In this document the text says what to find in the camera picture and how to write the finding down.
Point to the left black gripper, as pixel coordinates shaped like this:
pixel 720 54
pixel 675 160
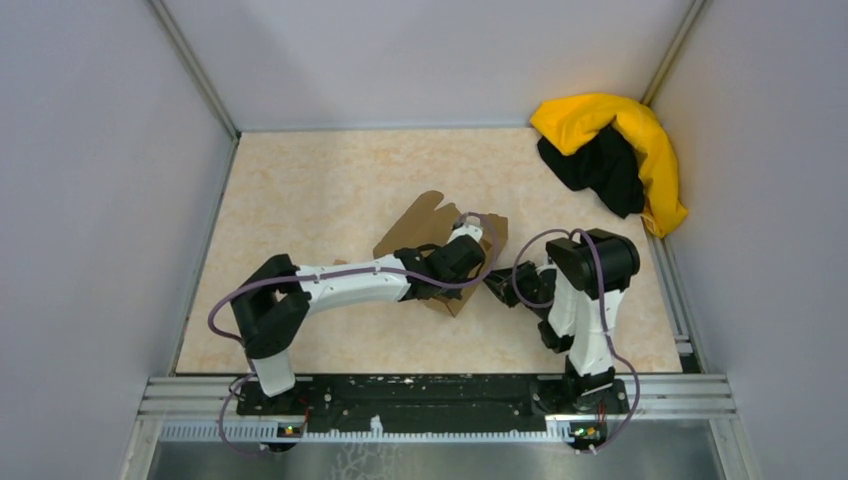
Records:
pixel 454 293

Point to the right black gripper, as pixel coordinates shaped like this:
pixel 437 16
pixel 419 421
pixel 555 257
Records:
pixel 501 283

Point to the brown cardboard box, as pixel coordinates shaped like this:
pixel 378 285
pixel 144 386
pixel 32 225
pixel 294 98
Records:
pixel 429 220

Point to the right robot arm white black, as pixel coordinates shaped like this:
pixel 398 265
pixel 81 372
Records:
pixel 576 295

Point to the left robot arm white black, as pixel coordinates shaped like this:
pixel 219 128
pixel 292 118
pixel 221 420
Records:
pixel 272 305

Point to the black cloth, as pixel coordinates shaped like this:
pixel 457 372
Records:
pixel 607 165

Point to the yellow cloth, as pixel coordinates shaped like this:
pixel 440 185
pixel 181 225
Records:
pixel 571 122

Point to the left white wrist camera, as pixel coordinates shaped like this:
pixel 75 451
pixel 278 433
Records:
pixel 467 228

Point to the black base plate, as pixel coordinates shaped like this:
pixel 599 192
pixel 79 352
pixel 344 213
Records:
pixel 407 404

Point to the aluminium front rail frame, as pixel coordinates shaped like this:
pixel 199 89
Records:
pixel 678 426

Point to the right corner aluminium post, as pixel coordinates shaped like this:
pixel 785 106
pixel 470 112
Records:
pixel 693 13

